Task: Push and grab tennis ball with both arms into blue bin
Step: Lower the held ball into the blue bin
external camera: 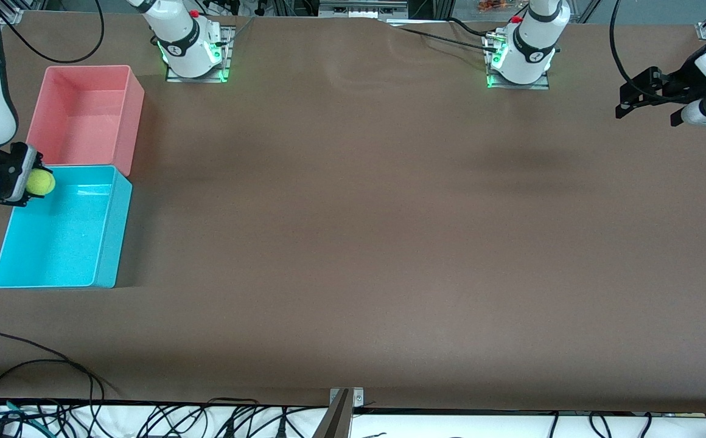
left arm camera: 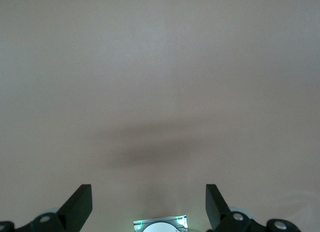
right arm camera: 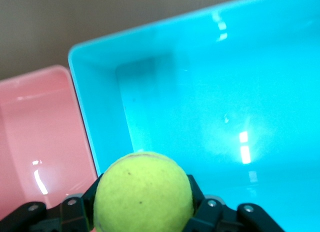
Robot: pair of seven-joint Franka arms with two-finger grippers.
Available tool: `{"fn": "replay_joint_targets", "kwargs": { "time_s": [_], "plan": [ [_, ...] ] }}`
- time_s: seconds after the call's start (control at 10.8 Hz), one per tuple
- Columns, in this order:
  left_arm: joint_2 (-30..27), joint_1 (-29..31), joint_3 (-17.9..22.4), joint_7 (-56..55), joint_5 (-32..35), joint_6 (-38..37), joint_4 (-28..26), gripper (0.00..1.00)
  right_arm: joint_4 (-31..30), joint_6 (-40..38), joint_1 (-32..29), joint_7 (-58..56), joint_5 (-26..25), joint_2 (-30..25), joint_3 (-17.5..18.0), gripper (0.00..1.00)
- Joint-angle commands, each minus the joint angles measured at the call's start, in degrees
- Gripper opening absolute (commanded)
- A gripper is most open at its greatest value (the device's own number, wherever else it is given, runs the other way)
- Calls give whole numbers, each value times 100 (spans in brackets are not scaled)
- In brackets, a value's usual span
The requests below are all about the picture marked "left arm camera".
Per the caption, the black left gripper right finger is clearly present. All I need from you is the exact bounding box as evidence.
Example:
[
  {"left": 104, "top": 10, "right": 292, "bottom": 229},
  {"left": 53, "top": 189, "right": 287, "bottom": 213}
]
[{"left": 205, "top": 183, "right": 301, "bottom": 232}]

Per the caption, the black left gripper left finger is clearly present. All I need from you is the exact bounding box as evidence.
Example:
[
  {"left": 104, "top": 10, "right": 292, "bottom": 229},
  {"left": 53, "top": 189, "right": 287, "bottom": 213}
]
[{"left": 0, "top": 183, "right": 93, "bottom": 232}]

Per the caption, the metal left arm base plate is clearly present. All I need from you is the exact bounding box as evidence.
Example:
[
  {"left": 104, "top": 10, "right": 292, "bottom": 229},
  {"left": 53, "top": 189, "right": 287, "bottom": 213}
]
[{"left": 132, "top": 212, "right": 188, "bottom": 232}]

